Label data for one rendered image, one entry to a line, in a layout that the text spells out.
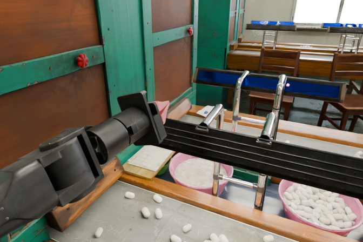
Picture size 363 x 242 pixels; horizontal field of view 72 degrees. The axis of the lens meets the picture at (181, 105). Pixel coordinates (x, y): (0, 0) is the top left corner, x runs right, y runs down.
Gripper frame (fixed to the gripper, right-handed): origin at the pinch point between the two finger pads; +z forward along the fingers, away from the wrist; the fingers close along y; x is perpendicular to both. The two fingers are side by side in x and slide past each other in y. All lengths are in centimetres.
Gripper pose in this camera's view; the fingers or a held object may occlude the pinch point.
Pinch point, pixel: (165, 103)
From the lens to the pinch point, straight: 53.1
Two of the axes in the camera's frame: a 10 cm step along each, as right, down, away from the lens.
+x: 8.2, -1.2, -5.6
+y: 2.9, 9.3, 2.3
